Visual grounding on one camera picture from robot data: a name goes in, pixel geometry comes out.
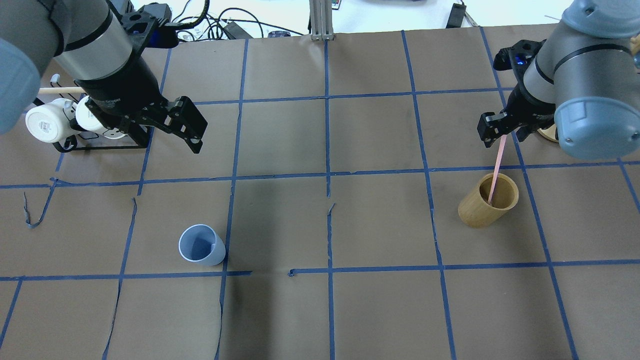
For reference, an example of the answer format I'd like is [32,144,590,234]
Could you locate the aluminium frame post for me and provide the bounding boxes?
[309,0,335,41]

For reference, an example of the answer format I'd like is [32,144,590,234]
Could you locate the white mug lower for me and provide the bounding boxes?
[25,98,80,144]

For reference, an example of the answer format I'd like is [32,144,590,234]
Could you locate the pink chopstick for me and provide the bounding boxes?
[487,134,508,206]

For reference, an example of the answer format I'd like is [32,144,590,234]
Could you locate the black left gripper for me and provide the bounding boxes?
[75,55,208,154]

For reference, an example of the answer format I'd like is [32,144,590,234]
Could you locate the wooden mug tree stand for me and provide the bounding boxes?
[537,124,559,144]

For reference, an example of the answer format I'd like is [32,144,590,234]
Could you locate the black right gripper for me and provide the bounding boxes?
[477,85,554,149]

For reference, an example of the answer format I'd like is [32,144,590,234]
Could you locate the bamboo cylinder holder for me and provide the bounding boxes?
[457,173,520,229]

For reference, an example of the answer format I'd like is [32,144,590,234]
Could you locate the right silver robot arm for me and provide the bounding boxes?
[477,0,640,161]

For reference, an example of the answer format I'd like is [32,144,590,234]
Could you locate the light blue plastic cup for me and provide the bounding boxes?
[178,224,227,267]

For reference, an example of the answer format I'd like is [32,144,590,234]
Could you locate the black wire cup rack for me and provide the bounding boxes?
[51,87,142,153]

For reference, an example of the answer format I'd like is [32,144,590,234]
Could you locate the white mug upper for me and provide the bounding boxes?
[75,96,128,140]

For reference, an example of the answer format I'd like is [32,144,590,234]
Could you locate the white mug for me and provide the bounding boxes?
[75,96,128,140]
[25,98,80,144]

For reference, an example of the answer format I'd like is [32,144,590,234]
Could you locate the black power brick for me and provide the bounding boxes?
[445,3,467,28]

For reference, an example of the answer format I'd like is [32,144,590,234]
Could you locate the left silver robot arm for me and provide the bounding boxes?
[1,0,210,154]

